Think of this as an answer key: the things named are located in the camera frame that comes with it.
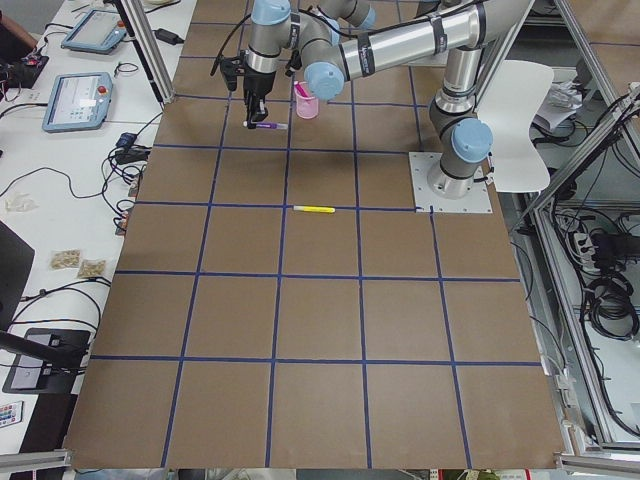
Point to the black power adapter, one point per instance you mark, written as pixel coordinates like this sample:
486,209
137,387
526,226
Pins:
168,37

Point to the white remote control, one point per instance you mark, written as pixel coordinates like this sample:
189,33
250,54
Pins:
11,414

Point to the pink mesh cup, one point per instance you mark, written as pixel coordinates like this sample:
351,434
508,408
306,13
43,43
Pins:
306,107

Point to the purple marker pen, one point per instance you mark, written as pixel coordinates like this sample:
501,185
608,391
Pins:
266,125

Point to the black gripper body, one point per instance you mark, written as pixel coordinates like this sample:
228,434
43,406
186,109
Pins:
257,81

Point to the white plastic chair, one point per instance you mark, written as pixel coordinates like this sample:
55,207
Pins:
508,107

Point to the yellow highlighter pen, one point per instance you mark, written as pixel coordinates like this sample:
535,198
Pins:
314,209

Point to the blue teach pendant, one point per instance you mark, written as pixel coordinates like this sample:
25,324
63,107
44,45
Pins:
99,32
78,102

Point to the upper blue teach pendant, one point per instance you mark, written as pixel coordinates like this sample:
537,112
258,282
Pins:
99,32

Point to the black camera stand base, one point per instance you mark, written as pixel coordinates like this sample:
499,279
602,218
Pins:
47,360

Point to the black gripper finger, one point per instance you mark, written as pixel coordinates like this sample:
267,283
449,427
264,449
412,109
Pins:
250,110
260,113

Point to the pink marker pen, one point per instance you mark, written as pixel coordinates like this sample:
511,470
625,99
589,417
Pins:
300,90

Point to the lower blue teach pendant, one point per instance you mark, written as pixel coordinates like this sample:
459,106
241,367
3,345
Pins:
78,102

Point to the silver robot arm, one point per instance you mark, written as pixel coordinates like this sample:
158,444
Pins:
361,16
337,43

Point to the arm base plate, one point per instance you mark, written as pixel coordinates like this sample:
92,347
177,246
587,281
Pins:
434,192

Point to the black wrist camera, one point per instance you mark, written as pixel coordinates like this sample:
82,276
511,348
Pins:
230,68

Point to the small plastic bag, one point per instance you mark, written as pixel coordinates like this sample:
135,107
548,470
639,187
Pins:
65,259
91,268

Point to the aluminium frame post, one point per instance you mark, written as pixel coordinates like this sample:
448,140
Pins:
139,30

